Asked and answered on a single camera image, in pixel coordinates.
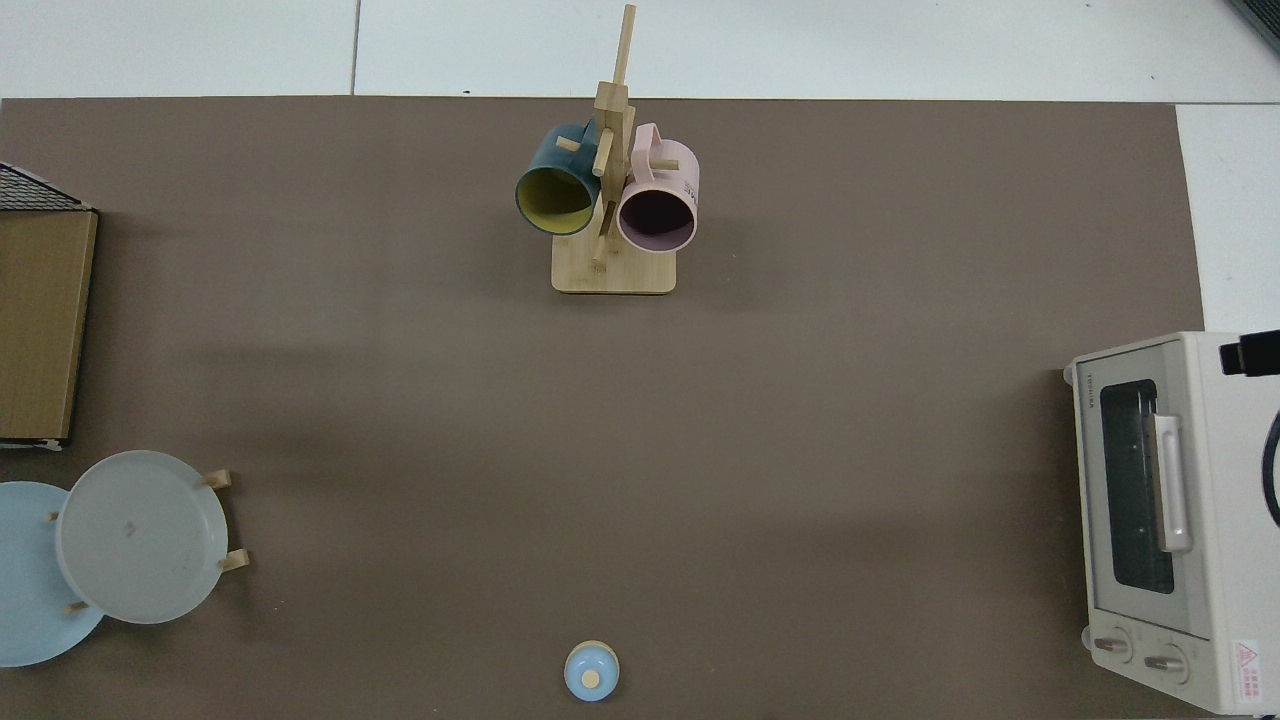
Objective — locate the pale toaster oven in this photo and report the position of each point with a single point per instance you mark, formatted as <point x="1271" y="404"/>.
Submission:
<point x="1220" y="560"/>

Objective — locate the dark grey striped object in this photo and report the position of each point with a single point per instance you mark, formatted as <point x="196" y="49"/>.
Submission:
<point x="1262" y="15"/>

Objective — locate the brown table cloth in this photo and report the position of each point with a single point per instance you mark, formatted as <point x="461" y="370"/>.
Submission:
<point x="700" y="450"/>

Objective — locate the pink cup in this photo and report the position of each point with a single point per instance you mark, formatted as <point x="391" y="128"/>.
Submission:
<point x="672" y="175"/>

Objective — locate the wooden cup stand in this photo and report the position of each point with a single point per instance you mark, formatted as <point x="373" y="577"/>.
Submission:
<point x="613" y="275"/>

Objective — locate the dark teal cup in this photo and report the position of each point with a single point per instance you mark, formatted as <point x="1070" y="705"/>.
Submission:
<point x="555" y="160"/>

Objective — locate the small blue round bell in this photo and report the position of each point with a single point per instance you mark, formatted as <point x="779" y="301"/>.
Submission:
<point x="591" y="672"/>

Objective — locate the wooden plate rack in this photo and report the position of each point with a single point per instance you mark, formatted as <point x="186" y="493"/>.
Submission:
<point x="217" y="479"/>

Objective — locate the grey plate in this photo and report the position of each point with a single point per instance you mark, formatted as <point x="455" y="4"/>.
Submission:
<point x="140" y="540"/>

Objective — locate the light blue plate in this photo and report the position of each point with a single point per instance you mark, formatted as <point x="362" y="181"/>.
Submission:
<point x="30" y="590"/>

